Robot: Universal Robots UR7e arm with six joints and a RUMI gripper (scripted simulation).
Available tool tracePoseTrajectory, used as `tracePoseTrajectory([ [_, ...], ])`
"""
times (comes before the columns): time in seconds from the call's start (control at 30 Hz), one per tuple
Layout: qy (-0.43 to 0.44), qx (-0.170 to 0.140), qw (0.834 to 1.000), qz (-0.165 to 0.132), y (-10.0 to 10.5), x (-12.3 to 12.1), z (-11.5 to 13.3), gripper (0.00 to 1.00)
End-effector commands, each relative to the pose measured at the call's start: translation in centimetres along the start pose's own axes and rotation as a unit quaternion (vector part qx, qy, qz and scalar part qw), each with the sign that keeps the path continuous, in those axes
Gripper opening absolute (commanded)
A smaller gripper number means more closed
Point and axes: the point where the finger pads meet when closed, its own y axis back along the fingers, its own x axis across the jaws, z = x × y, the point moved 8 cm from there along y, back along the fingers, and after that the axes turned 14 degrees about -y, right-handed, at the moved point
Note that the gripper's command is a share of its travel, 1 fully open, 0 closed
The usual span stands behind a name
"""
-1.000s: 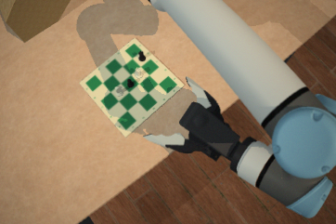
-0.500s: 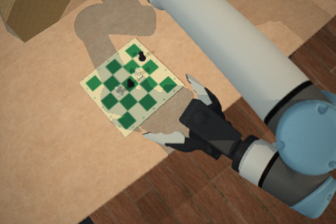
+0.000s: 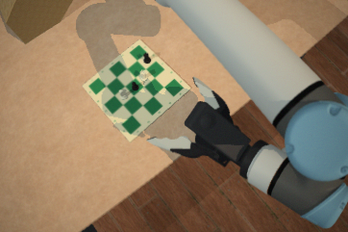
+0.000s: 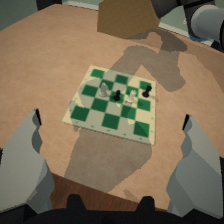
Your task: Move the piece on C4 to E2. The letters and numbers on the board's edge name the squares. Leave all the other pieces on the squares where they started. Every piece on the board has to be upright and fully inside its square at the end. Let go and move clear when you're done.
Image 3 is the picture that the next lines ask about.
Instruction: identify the green and white chessboard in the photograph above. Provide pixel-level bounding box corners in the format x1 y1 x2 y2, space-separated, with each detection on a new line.
82 39 191 142

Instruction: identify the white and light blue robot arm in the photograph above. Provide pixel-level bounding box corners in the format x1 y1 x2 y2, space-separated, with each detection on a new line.
155 0 348 228

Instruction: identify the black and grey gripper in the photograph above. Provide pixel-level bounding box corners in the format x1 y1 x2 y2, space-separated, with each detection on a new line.
147 77 268 179

